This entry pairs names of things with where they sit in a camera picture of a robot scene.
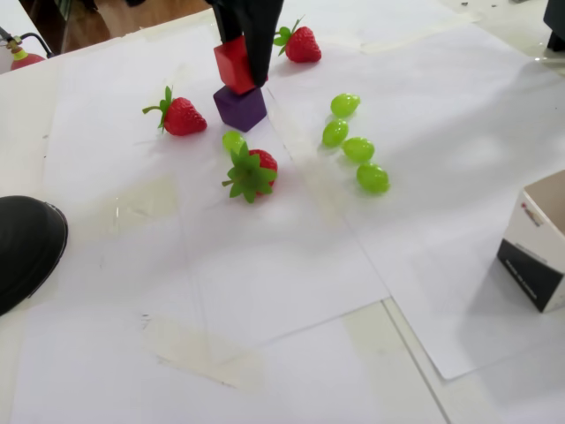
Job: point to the black round object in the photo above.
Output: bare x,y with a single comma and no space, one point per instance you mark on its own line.
26,252

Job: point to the red plastic strawberry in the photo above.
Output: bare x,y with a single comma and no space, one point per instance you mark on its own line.
249,176
185,117
302,46

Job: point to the green plastic grape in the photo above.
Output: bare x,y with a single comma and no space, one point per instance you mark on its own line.
231,140
334,132
358,149
373,178
345,105

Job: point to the purple cube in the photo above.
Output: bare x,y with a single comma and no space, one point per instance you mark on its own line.
240,112

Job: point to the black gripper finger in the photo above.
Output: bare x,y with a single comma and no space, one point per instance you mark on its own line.
260,40
229,22

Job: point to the red cube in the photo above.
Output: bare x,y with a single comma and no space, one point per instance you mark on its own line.
231,66

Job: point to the red fire extinguisher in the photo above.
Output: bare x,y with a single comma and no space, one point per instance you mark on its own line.
28,61

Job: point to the white and black carton box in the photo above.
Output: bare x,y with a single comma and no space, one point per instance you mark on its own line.
525,274

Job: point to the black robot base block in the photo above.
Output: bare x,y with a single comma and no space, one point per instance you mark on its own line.
557,26

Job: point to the white paper sheet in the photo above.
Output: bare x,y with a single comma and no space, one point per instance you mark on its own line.
441,221
265,265

